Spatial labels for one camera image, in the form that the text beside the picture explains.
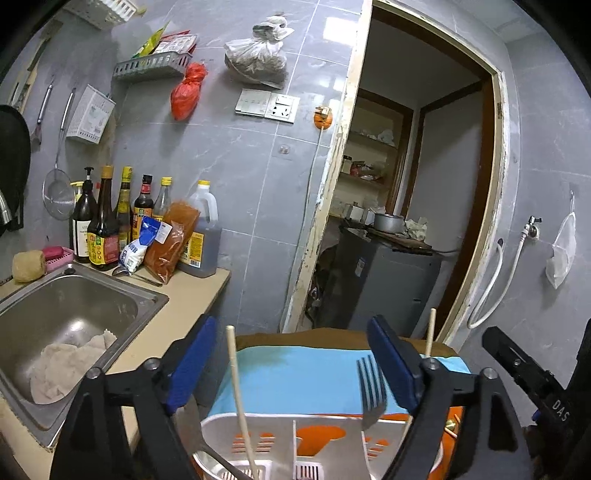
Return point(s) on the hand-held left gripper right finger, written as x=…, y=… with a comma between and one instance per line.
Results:
x=392, y=364

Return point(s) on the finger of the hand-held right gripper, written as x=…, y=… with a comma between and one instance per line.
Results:
x=517, y=364

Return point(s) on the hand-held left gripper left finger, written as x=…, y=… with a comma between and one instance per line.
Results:
x=191, y=364

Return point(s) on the silver fork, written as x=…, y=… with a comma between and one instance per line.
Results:
x=373, y=397

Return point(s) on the white utensil caddy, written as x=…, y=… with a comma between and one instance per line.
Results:
x=341, y=461

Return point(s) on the grey washing machine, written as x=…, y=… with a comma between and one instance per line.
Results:
x=378, y=281

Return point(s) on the striped blanket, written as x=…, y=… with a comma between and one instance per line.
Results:
x=300, y=374

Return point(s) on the large steel spoon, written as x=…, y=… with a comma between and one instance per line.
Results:
x=124, y=271

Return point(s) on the white mesh bag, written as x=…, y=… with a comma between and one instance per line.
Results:
x=561, y=254

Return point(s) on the wooden cutting board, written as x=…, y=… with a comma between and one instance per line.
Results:
x=406, y=243

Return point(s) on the grey rag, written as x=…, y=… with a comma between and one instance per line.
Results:
x=69, y=364

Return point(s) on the large oil jug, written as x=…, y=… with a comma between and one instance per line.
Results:
x=203, y=240

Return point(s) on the red chili powder bag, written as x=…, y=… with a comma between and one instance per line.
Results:
x=171, y=240

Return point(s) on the white blue salt bag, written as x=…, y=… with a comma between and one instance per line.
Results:
x=143, y=244

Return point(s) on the steel sink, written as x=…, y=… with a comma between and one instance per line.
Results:
x=69, y=304

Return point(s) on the crumpled white cloth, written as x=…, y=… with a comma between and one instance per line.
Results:
x=417, y=229

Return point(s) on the metal pot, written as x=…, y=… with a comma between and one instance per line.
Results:
x=388, y=224

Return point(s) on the soy sauce bottle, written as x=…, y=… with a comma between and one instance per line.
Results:
x=104, y=240

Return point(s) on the dark sauce bottle red label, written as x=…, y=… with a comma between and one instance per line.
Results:
x=143, y=203

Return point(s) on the clear bottle yellow cap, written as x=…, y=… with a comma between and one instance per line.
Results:
x=162, y=198

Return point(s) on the pink soap dish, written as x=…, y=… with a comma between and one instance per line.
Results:
x=60, y=256

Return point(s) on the yellow-capped dark bottle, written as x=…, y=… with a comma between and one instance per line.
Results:
x=123, y=207

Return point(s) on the dark pump bottle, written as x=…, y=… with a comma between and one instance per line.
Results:
x=83, y=221

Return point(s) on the yellow sponge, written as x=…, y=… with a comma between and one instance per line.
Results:
x=28, y=266

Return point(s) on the metal strainer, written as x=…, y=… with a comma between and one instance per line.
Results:
x=57, y=194

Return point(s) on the wooden shelf unit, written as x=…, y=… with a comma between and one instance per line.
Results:
x=369, y=138

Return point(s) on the steel faucet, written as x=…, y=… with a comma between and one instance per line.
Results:
x=4, y=207

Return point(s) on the orange plug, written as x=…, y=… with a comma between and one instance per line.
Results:
x=323, y=118

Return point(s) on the red plastic bag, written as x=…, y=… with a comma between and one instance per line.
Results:
x=184, y=97

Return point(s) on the black wok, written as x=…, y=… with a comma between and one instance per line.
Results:
x=14, y=161

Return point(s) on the hanging metal peeler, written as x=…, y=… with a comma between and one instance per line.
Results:
x=44, y=110

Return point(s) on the clear bag of dried goods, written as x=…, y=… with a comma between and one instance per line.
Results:
x=256, y=60

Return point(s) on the red snack packet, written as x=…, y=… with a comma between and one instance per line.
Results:
x=178, y=44

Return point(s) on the green yellow snack packet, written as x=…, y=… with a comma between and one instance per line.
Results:
x=152, y=41

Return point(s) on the wooden knife rack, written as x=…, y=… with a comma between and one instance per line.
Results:
x=46, y=37

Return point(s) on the metal wall tap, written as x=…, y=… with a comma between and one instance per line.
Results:
x=534, y=227

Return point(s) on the wooden door frame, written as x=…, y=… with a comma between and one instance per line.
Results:
x=323, y=207

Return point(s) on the clear wall hook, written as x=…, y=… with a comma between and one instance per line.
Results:
x=284, y=150

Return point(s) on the white wall-mounted box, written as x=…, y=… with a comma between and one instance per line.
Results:
x=90, y=115

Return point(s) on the white wall socket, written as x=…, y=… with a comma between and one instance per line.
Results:
x=282, y=108

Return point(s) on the grey wall shelf basket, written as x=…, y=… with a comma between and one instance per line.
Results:
x=152, y=67

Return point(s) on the white wall basket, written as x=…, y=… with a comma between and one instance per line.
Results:
x=111, y=9

